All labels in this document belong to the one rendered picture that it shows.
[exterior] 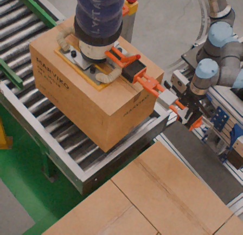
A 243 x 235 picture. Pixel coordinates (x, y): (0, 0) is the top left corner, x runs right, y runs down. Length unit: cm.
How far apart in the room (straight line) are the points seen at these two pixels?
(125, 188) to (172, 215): 30
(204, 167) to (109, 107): 113
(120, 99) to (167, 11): 212
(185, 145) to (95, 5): 149
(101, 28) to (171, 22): 213
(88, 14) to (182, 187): 116
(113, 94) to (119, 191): 62
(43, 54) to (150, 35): 177
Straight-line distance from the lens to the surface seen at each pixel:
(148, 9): 404
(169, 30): 390
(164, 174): 249
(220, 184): 293
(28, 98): 271
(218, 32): 219
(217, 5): 223
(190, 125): 188
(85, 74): 210
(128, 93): 208
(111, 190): 241
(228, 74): 165
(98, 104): 203
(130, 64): 200
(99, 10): 182
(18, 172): 307
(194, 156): 297
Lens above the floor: 279
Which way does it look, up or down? 57 degrees down
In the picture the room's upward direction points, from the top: 10 degrees clockwise
